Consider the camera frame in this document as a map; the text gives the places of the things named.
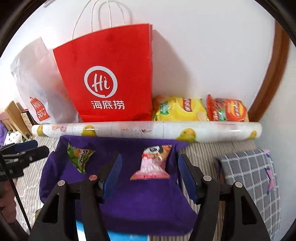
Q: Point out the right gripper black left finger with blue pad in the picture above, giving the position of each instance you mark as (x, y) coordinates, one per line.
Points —
(57, 219)

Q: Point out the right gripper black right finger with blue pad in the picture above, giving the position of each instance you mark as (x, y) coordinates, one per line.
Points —
(242, 220)

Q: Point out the green snack bag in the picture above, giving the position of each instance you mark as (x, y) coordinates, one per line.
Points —
(79, 157)

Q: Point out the panda snack bag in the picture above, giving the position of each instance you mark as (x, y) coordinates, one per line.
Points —
(153, 165)

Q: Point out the white spotted cloth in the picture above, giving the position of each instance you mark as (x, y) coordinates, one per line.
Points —
(13, 138)

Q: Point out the purple garment on floor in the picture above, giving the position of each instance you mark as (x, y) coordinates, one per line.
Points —
(3, 133)

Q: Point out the wooden headboard furniture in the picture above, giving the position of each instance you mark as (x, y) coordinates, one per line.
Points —
(12, 119)

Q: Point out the brown patterned box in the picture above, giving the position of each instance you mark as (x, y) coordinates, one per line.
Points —
(28, 119)

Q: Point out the grey checked folded bedding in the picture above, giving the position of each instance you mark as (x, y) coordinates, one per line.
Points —
(255, 170)

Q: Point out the blue tissue pack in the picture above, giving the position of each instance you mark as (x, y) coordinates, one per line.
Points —
(114, 236)

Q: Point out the white Miniso plastic bag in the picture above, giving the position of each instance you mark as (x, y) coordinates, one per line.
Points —
(41, 86)

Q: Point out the purple cloth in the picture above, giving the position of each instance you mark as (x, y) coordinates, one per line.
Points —
(146, 207)

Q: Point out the orange chips bag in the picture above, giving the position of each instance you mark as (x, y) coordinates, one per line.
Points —
(224, 109)

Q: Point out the red Haidilao paper bag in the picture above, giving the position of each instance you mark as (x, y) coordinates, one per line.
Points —
(108, 73)

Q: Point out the yellow chips bag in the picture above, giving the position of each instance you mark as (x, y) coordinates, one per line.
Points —
(173, 108)

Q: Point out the brown wooden door frame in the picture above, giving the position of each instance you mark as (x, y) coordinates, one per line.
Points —
(274, 74)

